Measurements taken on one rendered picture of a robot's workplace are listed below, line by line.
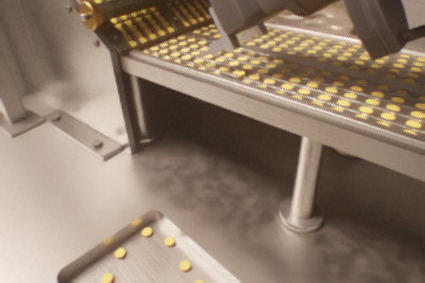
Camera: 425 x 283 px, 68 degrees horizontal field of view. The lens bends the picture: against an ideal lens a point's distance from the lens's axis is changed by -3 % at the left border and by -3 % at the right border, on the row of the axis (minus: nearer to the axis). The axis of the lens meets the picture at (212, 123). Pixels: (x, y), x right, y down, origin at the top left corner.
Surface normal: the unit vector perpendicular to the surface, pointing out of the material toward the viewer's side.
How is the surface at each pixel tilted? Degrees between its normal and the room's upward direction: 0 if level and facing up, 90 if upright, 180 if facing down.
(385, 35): 109
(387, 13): 58
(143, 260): 0
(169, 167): 0
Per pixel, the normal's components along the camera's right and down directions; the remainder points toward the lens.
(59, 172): -0.04, -0.84
